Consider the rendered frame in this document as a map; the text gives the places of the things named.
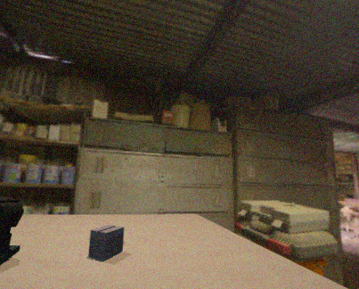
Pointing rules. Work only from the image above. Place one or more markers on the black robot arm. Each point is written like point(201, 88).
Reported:
point(11, 211)

